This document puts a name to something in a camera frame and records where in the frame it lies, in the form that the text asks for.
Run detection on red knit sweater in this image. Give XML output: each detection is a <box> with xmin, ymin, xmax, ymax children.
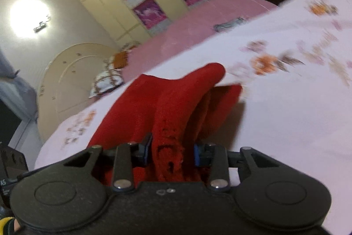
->
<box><xmin>86</xmin><ymin>62</ymin><xmax>244</xmax><ymax>188</ymax></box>

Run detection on small grey cloth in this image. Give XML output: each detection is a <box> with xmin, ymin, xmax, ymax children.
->
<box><xmin>214</xmin><ymin>17</ymin><xmax>246</xmax><ymax>33</ymax></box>

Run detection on pink bed sheet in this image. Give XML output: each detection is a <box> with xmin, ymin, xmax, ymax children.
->
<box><xmin>121</xmin><ymin>0</ymin><xmax>278</xmax><ymax>81</ymax></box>

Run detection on grey hanging clothes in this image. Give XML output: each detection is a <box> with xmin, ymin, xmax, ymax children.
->
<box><xmin>0</xmin><ymin>50</ymin><xmax>37</xmax><ymax>121</ymax></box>

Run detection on cream round headboard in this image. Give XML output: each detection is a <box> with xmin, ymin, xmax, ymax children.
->
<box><xmin>37</xmin><ymin>43</ymin><xmax>119</xmax><ymax>145</ymax></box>

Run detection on orange checked cloth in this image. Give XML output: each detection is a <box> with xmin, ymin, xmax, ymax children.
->
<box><xmin>113</xmin><ymin>48</ymin><xmax>138</xmax><ymax>70</ymax></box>

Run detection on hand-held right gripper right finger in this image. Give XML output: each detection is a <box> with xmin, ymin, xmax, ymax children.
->
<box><xmin>192</xmin><ymin>142</ymin><xmax>273</xmax><ymax>193</ymax></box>

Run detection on person's left forearm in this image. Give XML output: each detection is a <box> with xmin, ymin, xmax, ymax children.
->
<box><xmin>0</xmin><ymin>216</ymin><xmax>23</xmax><ymax>235</ymax></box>

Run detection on bright wall lamp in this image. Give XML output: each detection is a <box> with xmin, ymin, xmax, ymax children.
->
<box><xmin>9</xmin><ymin>0</ymin><xmax>53</xmax><ymax>39</ymax></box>

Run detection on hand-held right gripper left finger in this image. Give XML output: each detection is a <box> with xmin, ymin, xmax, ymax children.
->
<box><xmin>63</xmin><ymin>133</ymin><xmax>153</xmax><ymax>193</ymax></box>

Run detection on white floral quilt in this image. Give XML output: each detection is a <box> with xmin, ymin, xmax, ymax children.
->
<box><xmin>34</xmin><ymin>0</ymin><xmax>352</xmax><ymax>235</ymax></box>

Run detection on floral patterned pillow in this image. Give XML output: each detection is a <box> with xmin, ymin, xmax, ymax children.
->
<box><xmin>88</xmin><ymin>56</ymin><xmax>125</xmax><ymax>99</ymax></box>

